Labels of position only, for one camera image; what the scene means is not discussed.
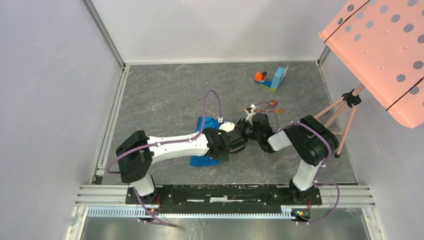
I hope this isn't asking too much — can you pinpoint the blue cloth napkin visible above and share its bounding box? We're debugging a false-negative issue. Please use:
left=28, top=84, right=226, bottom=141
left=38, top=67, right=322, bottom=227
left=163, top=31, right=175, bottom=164
left=189, top=116, right=220, bottom=167

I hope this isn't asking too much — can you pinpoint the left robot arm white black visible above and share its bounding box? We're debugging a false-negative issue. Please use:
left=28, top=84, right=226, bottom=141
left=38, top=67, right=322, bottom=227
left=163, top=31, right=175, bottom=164
left=115, top=127, right=246, bottom=204

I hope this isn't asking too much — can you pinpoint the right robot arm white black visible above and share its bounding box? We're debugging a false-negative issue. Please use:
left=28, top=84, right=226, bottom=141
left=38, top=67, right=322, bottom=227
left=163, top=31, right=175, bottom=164
left=236, top=113, right=339, bottom=204

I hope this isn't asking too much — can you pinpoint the iridescent spoon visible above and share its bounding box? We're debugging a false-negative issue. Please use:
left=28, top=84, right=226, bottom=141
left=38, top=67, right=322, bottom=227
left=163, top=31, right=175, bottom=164
left=268, top=100, right=278, bottom=107

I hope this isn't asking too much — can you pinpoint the toy brick set colourful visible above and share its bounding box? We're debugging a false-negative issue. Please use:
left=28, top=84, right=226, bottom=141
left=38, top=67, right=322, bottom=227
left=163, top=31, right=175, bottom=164
left=253, top=67, right=288, bottom=92

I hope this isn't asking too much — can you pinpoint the pink perforated music stand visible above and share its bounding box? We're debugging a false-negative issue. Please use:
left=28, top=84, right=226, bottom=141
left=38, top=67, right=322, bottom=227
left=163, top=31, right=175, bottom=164
left=319, top=0, right=424, bottom=145

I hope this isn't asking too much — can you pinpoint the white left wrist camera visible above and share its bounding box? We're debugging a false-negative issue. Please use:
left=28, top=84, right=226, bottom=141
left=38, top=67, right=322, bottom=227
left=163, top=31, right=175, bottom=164
left=217, top=121, right=236, bottom=134

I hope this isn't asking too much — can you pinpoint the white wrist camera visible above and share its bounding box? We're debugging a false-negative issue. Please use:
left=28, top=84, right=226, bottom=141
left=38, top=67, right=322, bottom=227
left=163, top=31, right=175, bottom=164
left=217, top=121, right=236, bottom=134
left=244, top=104, right=257, bottom=125

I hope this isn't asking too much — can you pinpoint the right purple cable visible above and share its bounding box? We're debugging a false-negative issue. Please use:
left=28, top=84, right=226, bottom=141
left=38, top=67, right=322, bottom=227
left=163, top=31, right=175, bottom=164
left=253, top=100, right=341, bottom=225

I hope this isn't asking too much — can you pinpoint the purple cable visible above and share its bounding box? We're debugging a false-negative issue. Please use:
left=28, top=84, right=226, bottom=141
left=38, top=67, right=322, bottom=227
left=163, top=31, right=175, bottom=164
left=253, top=100, right=341, bottom=225
left=105, top=89, right=223, bottom=229

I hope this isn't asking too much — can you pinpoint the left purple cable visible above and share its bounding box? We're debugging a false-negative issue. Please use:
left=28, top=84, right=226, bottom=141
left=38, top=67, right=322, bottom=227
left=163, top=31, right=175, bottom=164
left=105, top=89, right=223, bottom=229

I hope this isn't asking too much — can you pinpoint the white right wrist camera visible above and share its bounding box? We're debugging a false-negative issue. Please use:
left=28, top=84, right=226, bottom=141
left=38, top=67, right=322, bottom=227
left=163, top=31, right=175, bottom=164
left=244, top=104, right=257, bottom=125

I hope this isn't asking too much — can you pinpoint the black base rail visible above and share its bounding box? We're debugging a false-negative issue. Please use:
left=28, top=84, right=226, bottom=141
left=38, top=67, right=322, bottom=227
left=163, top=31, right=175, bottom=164
left=140, top=184, right=323, bottom=219

